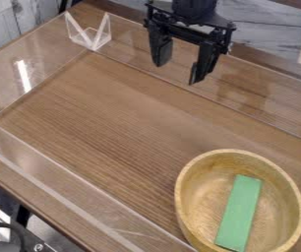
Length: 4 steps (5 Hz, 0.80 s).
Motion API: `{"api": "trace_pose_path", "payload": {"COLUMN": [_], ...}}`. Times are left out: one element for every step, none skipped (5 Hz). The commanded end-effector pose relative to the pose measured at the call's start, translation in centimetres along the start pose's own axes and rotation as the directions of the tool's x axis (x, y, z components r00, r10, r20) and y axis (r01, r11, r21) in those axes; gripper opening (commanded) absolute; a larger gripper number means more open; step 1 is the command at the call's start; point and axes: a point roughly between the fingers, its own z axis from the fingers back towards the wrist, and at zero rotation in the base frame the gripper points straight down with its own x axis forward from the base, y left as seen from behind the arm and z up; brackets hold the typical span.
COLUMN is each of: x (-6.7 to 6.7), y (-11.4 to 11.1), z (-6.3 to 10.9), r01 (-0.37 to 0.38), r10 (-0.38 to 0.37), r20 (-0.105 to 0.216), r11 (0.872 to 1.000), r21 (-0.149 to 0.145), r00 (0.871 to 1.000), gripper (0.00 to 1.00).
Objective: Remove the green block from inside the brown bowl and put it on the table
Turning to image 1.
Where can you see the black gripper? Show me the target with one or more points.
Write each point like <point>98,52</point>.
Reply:
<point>192,21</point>

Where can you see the green rectangular block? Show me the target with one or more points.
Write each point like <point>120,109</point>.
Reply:
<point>236,222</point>

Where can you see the brown wooden bowl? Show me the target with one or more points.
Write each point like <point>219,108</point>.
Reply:
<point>201,192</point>

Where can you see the black table leg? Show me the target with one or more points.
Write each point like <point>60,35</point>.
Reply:
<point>21,216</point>

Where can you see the clear acrylic corner bracket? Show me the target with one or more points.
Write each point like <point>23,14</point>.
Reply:
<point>90,38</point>

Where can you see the clear acrylic barrier wall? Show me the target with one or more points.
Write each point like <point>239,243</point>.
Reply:
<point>98,128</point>

